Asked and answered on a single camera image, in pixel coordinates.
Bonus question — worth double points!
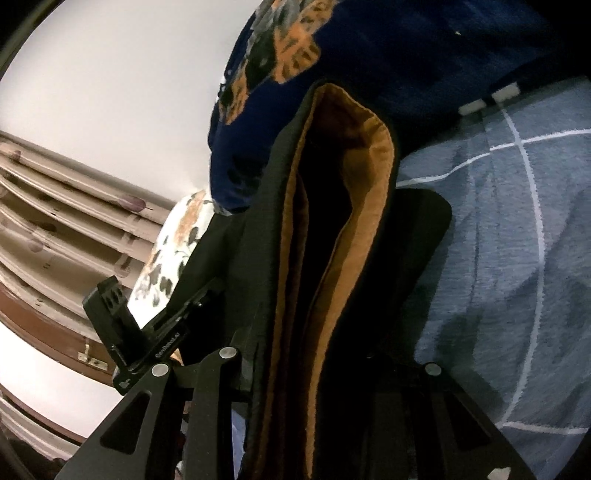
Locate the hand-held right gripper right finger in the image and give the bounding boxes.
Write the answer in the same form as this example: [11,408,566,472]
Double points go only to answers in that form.
[367,355,539,480]

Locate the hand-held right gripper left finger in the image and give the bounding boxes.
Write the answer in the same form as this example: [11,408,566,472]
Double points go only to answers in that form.
[65,346,243,480]

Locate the black pants with brown lining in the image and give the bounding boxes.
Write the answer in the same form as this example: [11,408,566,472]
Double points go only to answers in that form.
[173,80,453,480]

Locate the white floral blanket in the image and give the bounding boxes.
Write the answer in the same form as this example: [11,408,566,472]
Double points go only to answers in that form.
[131,189,232,330]

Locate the beige patterned curtain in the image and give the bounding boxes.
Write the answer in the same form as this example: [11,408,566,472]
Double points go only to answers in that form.
[0,130,178,335]

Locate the grey-blue checked bed sheet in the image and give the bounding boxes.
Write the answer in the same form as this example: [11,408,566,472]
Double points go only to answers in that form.
[228,80,591,480]

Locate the navy dog-print blanket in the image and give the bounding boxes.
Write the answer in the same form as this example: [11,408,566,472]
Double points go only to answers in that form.
[207,0,578,217]

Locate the brown wooden door frame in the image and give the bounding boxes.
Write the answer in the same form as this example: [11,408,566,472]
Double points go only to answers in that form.
[0,274,118,444]

